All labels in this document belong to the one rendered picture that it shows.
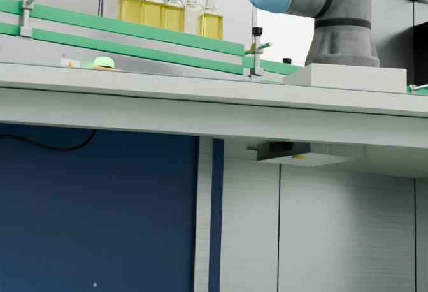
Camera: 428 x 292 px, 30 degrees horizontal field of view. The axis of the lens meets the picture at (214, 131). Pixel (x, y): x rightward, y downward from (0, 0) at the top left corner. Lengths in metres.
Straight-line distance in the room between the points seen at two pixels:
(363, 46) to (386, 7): 1.19
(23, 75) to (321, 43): 0.58
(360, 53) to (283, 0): 0.18
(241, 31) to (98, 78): 0.99
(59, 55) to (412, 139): 0.77
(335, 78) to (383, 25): 1.23
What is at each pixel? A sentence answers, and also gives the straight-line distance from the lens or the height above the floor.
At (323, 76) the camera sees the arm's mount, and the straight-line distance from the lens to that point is 1.54.
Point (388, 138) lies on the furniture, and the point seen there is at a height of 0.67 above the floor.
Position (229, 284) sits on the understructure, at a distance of 2.29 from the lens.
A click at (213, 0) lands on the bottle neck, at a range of 2.17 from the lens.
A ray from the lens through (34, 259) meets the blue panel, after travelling 1.75.
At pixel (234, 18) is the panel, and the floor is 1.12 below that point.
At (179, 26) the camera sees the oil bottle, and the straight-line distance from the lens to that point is 2.08.
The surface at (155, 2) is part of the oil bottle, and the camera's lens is 2.06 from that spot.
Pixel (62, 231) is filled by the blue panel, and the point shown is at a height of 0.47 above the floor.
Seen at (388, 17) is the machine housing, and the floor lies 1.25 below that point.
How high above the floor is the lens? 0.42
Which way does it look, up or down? 9 degrees up
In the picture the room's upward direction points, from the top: 2 degrees clockwise
